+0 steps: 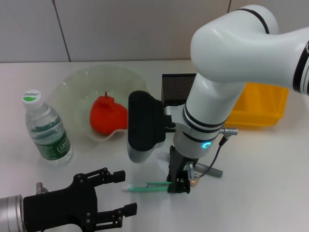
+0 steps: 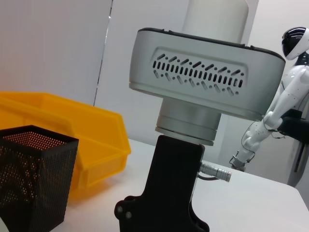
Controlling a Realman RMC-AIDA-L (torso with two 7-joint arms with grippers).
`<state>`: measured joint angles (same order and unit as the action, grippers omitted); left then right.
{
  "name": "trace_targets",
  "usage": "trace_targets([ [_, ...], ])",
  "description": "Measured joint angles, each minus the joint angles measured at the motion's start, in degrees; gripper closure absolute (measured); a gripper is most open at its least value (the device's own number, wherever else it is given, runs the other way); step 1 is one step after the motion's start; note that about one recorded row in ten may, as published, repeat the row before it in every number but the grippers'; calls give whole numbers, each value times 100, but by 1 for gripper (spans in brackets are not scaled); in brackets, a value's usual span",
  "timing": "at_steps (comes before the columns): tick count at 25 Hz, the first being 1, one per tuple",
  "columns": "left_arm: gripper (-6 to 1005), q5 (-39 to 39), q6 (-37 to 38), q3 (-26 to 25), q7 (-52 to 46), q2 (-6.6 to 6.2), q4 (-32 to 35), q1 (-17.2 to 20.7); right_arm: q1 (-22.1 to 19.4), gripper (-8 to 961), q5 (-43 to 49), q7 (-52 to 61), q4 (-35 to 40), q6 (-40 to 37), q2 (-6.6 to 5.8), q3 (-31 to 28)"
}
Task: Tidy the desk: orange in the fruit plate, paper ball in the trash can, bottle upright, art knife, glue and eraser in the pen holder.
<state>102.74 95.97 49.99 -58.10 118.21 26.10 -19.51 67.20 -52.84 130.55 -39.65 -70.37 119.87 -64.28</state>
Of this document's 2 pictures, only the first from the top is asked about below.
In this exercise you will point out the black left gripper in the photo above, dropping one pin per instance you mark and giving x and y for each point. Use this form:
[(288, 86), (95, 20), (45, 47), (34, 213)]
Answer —
[(60, 207)]

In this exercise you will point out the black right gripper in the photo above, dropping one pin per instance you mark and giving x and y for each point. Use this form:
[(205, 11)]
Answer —
[(177, 164)]

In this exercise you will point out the green utility knife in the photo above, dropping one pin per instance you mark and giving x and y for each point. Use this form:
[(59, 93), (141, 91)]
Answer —
[(144, 187)]

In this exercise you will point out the grey marker pen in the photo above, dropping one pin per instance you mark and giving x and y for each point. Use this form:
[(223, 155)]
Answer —
[(212, 172)]

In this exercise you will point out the orange fruit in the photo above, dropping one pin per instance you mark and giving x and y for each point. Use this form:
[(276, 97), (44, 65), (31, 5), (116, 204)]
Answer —
[(106, 118)]

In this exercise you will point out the green label water bottle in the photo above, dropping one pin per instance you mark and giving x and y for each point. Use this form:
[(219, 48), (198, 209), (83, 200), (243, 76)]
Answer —
[(50, 145)]

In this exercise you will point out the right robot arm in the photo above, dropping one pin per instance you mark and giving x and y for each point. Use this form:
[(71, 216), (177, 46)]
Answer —
[(229, 60)]

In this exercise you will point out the beige eraser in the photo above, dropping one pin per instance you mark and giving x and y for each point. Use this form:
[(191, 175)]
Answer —
[(195, 183)]

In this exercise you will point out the black mesh pen holder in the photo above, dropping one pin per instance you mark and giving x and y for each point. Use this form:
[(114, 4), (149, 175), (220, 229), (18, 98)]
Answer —
[(176, 89)]

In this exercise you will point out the translucent green fruit plate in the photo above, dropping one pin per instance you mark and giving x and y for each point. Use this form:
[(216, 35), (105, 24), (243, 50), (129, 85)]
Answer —
[(72, 84)]

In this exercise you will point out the silver plug connector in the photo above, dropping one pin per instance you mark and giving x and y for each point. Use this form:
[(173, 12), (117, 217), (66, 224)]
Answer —
[(41, 188)]

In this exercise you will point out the yellow plastic bin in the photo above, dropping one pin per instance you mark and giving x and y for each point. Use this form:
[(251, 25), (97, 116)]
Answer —
[(260, 108)]

